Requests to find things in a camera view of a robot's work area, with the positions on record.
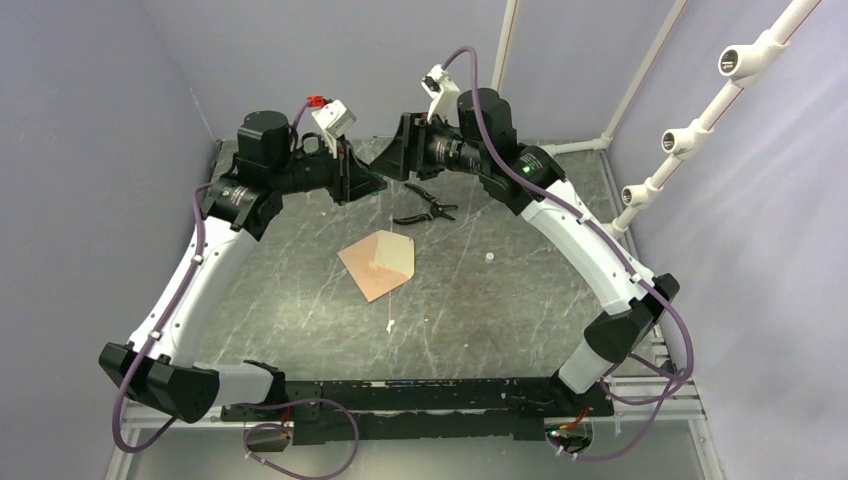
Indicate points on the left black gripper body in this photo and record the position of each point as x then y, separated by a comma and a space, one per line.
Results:
339, 187

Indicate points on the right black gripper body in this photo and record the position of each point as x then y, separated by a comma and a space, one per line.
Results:
426, 166

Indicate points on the brown paper envelope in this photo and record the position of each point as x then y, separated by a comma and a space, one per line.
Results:
380, 262

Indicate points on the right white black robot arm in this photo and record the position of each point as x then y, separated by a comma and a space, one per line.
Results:
529, 181

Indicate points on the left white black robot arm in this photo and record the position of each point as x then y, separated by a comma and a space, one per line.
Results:
157, 366

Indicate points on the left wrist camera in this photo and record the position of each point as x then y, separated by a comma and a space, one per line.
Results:
333, 117

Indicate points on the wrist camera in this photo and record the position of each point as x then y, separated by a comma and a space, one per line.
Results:
333, 117
443, 93

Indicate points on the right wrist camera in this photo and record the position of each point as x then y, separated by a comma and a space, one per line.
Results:
443, 93

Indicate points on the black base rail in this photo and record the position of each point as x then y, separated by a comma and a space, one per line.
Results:
521, 408

